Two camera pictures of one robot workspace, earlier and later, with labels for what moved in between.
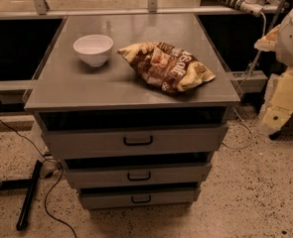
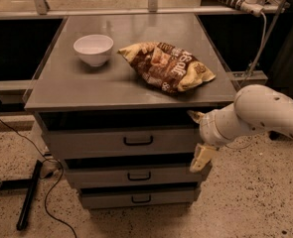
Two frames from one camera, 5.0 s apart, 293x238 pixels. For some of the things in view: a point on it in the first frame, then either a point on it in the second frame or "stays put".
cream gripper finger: x=269 y=42 → x=197 y=116
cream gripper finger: x=285 y=93 → x=203 y=155
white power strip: x=248 y=4 stays put
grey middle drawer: x=83 y=177 stays put
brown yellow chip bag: x=166 y=67 stays put
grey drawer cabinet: x=135 y=104 stays put
